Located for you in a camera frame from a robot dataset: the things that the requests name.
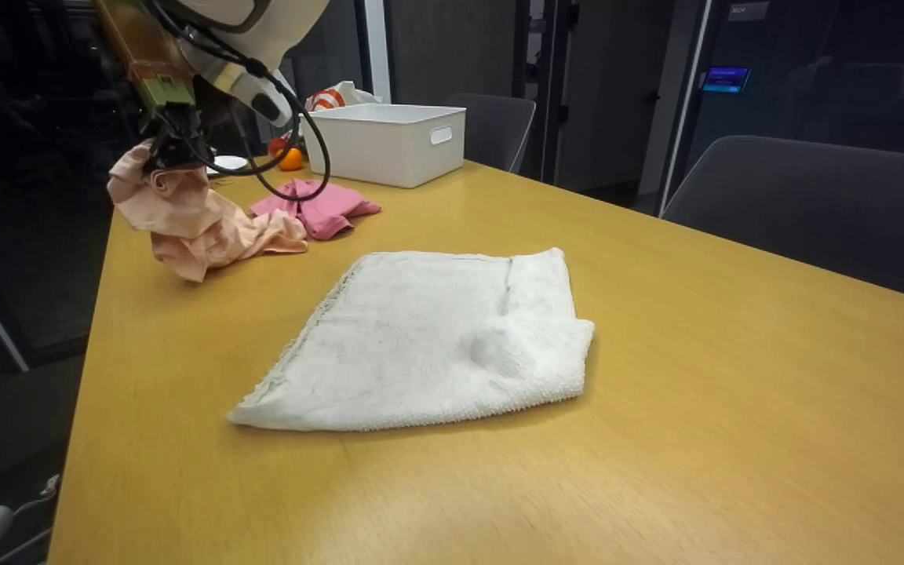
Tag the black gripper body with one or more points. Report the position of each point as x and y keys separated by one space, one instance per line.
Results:
x=177 y=136

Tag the peach shirt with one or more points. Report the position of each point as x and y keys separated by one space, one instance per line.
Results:
x=203 y=223

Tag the pink shirt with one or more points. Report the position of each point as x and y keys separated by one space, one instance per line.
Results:
x=327 y=207

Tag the white terry towel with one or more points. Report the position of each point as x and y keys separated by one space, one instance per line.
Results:
x=422 y=333

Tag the white oval plate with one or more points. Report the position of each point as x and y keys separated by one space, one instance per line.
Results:
x=230 y=163

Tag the red white striped bag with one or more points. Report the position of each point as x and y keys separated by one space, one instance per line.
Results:
x=338 y=94

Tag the white plastic bin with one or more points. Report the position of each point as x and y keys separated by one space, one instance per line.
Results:
x=390 y=145

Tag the grey chair behind bin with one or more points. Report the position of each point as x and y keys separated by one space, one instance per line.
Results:
x=500 y=129

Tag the blue lit screen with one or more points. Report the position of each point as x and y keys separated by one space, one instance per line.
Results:
x=726 y=79

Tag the wide grey chair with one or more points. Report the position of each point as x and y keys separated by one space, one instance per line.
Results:
x=817 y=207

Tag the yellow wrist mount piece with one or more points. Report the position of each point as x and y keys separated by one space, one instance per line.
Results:
x=148 y=50

